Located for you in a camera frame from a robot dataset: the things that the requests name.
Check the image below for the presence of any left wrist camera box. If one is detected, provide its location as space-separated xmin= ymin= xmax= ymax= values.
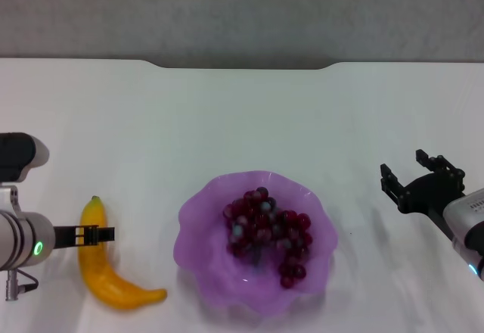
xmin=0 ymin=132 xmax=51 ymax=185

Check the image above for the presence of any yellow banana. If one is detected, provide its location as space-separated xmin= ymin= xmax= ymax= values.
xmin=77 ymin=195 xmax=168 ymax=310

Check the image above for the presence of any dark red grape bunch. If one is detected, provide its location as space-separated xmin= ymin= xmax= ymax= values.
xmin=223 ymin=186 xmax=314 ymax=289

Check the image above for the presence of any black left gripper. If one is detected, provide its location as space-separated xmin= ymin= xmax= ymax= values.
xmin=52 ymin=226 xmax=116 ymax=251

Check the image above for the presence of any black cable with metal plug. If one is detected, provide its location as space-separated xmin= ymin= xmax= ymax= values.
xmin=5 ymin=267 xmax=40 ymax=303

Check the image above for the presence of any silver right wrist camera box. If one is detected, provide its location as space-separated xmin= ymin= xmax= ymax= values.
xmin=442 ymin=188 xmax=484 ymax=243

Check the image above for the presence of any purple wavy plastic plate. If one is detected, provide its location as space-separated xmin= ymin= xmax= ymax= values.
xmin=172 ymin=171 xmax=339 ymax=317

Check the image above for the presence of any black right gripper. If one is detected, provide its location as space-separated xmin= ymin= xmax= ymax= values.
xmin=379 ymin=148 xmax=467 ymax=240

